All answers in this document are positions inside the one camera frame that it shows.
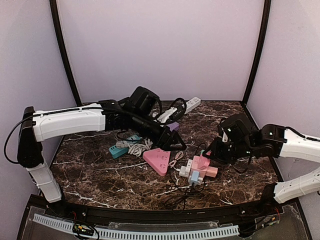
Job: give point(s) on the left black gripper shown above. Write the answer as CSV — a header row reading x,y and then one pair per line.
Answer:
x,y
165,136

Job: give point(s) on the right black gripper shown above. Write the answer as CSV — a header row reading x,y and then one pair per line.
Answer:
x,y
219,149

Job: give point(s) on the purple power strip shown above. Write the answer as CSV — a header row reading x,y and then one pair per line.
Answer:
x,y
174,126

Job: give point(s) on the pink charger plug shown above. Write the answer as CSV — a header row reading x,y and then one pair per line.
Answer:
x,y
203,163

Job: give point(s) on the pink triangular power strip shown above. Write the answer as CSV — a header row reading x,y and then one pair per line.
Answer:
x,y
158,159

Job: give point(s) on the pink white cube adapter cluster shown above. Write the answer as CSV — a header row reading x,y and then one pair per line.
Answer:
x,y
209,172

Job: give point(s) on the white power strip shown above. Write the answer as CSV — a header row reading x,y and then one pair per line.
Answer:
x,y
192,104

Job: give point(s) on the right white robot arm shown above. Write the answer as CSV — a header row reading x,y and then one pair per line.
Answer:
x,y
272,141

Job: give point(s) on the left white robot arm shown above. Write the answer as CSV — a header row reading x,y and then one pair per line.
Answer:
x,y
38,126

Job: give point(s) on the light blue charger plug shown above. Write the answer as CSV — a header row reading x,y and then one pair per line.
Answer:
x,y
195,178

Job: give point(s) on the white usb charger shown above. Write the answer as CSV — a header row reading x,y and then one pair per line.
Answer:
x,y
184,171

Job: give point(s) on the teal power strip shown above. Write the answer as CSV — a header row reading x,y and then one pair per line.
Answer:
x,y
122,146

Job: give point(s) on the small circuit board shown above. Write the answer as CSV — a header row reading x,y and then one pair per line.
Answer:
x,y
82,230

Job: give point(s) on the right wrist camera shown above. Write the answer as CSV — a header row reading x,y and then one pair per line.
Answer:
x,y
235,129

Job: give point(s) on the white slotted cable duct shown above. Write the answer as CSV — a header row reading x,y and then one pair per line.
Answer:
x,y
123,231

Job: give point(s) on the black frame right post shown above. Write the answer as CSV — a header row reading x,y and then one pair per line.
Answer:
x,y
258,51

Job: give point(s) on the black frame post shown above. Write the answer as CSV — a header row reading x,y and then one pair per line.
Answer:
x,y
63,51
258,51

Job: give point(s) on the black frame left post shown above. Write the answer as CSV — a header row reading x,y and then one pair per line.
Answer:
x,y
63,51

